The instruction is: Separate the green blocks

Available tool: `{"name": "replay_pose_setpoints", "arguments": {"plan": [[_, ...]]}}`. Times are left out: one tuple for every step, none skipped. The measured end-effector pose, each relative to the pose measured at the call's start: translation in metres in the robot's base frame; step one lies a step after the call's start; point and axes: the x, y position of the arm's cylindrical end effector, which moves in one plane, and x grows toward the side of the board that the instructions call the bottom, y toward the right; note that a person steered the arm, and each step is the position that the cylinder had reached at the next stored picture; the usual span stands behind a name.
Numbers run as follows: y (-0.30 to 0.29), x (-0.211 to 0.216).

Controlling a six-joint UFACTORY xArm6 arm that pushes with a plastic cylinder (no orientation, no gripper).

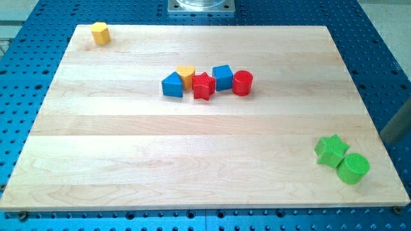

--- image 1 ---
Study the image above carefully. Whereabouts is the red star block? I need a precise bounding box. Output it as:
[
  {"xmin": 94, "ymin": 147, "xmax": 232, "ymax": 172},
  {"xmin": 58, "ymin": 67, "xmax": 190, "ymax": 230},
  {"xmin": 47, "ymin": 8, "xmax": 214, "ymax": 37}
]
[{"xmin": 192, "ymin": 72, "xmax": 216, "ymax": 101}]

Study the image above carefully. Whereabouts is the blue cube block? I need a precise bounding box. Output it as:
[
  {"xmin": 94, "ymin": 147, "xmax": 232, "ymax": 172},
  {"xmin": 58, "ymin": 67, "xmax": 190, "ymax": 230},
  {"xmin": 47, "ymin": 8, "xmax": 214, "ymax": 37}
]
[{"xmin": 212, "ymin": 65, "xmax": 233, "ymax": 91}]

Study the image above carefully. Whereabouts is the blue triangle block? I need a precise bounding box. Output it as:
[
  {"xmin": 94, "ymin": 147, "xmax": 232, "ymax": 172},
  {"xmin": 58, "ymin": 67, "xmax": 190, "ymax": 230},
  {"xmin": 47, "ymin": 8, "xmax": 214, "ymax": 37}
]
[{"xmin": 161, "ymin": 72, "xmax": 183, "ymax": 98}]

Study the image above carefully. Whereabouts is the yellow heart block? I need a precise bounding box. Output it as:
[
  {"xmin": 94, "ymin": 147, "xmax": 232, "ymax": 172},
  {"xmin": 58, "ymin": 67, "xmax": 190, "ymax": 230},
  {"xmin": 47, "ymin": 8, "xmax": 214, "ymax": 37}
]
[{"xmin": 175, "ymin": 65, "xmax": 195, "ymax": 90}]

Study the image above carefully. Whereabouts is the red cylinder block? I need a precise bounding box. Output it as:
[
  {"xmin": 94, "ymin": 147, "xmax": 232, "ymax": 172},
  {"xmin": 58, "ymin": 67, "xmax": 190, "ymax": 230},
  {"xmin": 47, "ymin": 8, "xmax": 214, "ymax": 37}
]
[{"xmin": 232, "ymin": 70, "xmax": 253, "ymax": 96}]

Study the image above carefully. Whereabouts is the wooden board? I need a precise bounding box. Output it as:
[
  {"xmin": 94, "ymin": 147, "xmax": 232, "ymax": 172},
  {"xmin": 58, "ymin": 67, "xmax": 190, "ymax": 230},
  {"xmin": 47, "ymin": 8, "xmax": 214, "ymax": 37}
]
[{"xmin": 1, "ymin": 24, "xmax": 410, "ymax": 211}]

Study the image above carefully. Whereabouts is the green star block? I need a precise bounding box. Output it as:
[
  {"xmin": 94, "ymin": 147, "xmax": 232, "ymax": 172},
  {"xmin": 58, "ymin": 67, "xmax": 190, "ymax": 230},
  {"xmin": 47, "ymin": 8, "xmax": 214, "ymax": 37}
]
[{"xmin": 314, "ymin": 134, "xmax": 350, "ymax": 169}]

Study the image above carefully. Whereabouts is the yellow hexagon block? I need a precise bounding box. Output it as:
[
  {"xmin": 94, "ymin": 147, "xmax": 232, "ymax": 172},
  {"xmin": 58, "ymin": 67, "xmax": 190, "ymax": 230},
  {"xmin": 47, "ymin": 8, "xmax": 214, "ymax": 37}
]
[{"xmin": 91, "ymin": 22, "xmax": 111, "ymax": 45}]

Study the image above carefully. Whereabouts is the green cylinder block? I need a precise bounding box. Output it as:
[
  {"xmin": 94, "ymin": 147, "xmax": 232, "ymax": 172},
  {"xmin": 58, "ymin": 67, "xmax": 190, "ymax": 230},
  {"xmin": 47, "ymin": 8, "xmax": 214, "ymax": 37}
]
[{"xmin": 337, "ymin": 153, "xmax": 371, "ymax": 185}]

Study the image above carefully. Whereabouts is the grey pole at right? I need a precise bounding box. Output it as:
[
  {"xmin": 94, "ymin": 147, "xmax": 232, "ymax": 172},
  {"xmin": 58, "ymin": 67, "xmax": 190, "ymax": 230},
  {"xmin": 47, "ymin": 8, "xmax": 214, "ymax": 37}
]
[{"xmin": 380, "ymin": 98, "xmax": 410, "ymax": 144}]

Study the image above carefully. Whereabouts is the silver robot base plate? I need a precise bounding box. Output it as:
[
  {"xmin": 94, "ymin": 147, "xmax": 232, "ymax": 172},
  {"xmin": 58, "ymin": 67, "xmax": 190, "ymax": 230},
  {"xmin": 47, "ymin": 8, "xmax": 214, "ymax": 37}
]
[{"xmin": 167, "ymin": 0, "xmax": 236, "ymax": 15}]

